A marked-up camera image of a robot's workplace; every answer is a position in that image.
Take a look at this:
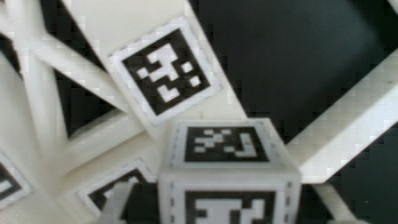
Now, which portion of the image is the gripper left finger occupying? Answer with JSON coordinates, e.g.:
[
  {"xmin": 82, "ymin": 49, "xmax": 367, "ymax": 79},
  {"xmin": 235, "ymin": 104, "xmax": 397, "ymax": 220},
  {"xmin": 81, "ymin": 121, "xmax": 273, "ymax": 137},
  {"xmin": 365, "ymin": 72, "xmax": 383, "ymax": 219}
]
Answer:
[{"xmin": 97, "ymin": 182, "xmax": 134, "ymax": 224}]

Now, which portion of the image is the white chair back frame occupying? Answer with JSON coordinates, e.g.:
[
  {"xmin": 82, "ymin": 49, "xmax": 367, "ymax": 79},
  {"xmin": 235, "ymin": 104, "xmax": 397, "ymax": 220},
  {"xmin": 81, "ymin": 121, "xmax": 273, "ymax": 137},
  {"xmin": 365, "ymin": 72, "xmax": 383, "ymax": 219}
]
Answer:
[{"xmin": 0, "ymin": 0, "xmax": 246, "ymax": 224}]

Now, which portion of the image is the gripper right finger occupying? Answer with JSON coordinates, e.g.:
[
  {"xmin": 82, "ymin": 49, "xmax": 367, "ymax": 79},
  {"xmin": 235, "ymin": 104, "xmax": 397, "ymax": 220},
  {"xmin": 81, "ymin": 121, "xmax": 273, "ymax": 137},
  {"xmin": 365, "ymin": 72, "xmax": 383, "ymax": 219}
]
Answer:
[{"xmin": 313, "ymin": 183, "xmax": 370, "ymax": 224}]

